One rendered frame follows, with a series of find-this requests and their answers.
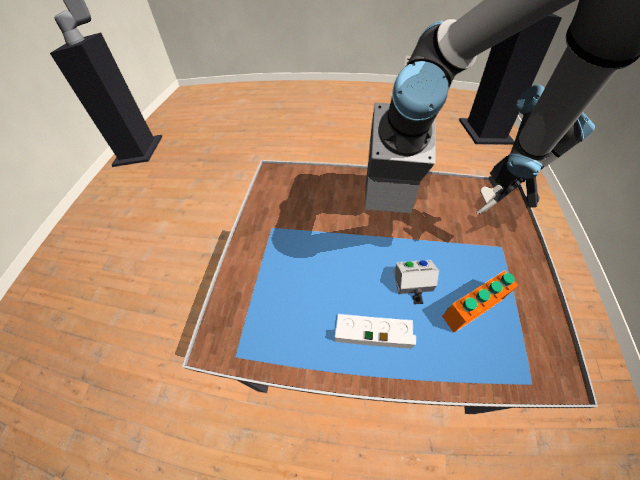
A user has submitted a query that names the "blue flat mat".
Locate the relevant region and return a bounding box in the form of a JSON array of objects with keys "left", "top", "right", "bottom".
[{"left": 236, "top": 228, "right": 532, "bottom": 385}]

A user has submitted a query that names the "green round cap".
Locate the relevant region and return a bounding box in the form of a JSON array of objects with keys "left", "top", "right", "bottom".
[
  {"left": 489, "top": 281, "right": 503, "bottom": 294},
  {"left": 501, "top": 273, "right": 515, "bottom": 286},
  {"left": 477, "top": 289, "right": 490, "bottom": 302},
  {"left": 464, "top": 297, "right": 477, "bottom": 311}
]

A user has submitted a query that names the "orange test tube rack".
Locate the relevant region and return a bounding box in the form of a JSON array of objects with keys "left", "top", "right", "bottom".
[{"left": 442, "top": 271, "right": 518, "bottom": 333}]

